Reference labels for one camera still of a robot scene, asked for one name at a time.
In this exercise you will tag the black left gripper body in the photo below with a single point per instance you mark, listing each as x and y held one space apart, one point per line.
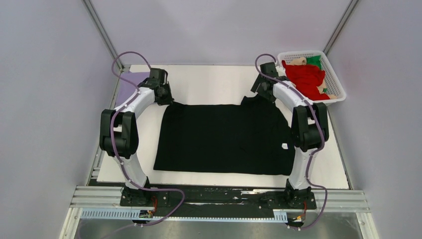
166 98

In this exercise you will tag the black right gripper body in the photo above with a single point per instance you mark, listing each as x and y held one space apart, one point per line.
259 88

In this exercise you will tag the black t shirt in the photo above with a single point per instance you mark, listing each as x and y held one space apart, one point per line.
250 138

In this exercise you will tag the folded lilac t shirt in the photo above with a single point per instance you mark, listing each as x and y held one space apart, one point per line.
126 89

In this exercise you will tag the red t shirt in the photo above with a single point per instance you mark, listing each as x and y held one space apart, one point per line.
307 79

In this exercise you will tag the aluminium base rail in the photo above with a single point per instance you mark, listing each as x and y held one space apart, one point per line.
109 197

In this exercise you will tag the right aluminium frame post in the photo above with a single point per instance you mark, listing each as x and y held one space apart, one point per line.
340 25

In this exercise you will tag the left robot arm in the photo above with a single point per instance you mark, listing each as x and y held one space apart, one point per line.
118 130

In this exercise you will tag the left aluminium frame post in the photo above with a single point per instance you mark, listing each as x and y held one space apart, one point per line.
100 27

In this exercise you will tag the green t shirt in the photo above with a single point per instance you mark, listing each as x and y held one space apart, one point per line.
315 61

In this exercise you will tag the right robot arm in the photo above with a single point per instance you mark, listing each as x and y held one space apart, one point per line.
309 126

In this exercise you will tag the aluminium frame post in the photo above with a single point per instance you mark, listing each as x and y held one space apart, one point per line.
340 25
100 27

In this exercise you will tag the beige t shirt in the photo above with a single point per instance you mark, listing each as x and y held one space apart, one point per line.
298 61

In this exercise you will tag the white plastic laundry basket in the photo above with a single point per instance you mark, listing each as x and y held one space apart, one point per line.
332 85

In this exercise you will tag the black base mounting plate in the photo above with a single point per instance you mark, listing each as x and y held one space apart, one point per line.
214 202

